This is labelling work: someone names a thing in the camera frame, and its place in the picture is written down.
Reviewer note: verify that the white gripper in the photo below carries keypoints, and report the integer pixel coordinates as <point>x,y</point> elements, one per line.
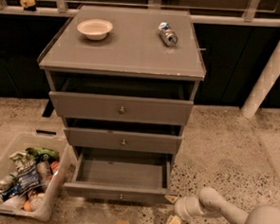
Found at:
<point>182,207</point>

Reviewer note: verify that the grey bottom drawer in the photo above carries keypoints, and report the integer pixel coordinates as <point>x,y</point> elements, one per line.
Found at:
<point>122,176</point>

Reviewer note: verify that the grey drawer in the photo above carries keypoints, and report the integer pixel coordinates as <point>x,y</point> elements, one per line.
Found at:
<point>122,176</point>
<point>113,98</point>
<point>123,135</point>

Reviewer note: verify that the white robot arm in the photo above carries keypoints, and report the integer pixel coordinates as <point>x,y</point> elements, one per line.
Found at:
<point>209,202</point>

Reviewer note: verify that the grey middle drawer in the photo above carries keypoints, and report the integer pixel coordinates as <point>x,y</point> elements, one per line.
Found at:
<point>123,135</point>

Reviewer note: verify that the grey drawer cabinet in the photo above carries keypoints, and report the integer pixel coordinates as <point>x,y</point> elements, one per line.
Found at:
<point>132,49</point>

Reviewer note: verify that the grey top drawer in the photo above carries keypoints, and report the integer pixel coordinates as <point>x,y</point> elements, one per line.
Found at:
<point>113,98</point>

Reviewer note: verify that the green snack bag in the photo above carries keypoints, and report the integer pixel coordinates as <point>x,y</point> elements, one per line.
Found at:
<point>43,154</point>

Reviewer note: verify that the orange fruit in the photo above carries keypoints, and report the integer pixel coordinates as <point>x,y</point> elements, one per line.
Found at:
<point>27,206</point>

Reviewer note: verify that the blue snack bag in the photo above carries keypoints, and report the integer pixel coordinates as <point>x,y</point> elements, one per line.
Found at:
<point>28,178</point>

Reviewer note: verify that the clear plastic bin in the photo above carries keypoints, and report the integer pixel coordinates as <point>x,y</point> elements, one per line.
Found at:
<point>22,142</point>

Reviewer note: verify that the silver can in bin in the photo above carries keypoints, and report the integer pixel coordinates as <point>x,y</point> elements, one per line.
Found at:
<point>8,181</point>

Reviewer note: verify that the crushed silver can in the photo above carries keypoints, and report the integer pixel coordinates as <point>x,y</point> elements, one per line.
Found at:
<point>167,35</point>

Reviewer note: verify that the white bowl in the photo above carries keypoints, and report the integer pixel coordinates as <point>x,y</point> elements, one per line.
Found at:
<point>95,29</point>

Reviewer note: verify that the white diagonal pillar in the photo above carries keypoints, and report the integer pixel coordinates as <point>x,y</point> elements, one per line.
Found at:
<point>264,84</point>

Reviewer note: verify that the yellow black toy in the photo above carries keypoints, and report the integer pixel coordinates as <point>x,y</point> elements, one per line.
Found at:
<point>28,5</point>

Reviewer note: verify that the metal railing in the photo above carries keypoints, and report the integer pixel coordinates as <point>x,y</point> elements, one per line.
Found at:
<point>262,13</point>

